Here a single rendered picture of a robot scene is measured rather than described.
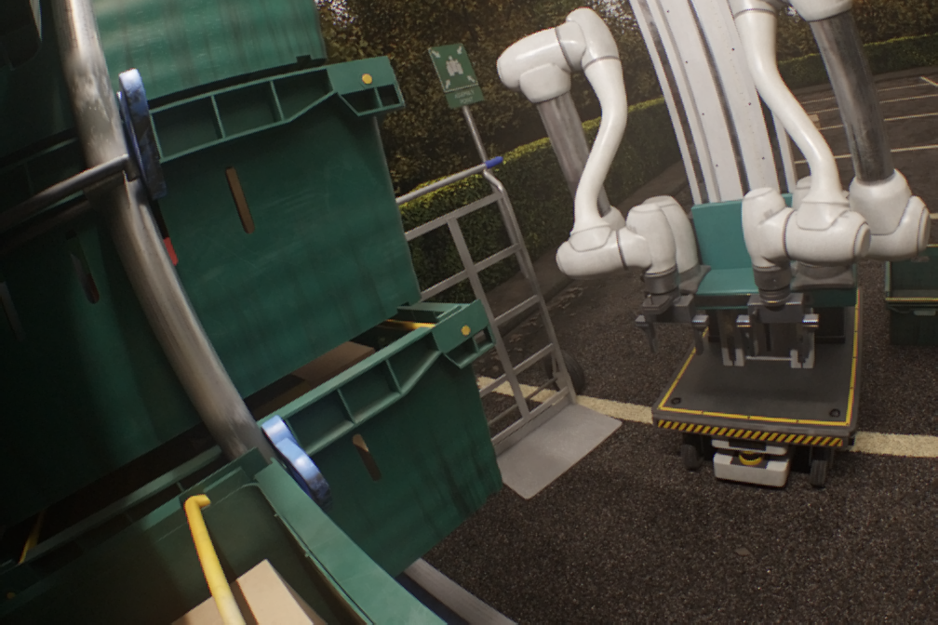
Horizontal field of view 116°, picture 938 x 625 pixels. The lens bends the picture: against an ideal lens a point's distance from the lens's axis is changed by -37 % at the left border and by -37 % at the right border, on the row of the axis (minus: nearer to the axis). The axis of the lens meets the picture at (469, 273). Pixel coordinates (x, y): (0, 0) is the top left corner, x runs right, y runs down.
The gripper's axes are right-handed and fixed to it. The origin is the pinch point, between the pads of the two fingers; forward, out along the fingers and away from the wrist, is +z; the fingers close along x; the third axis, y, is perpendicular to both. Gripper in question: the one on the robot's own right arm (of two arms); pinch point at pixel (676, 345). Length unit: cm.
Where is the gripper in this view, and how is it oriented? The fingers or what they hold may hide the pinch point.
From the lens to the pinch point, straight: 125.6
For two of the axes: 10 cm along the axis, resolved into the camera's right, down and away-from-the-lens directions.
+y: 6.7, -4.2, 6.1
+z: 3.5, 9.0, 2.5
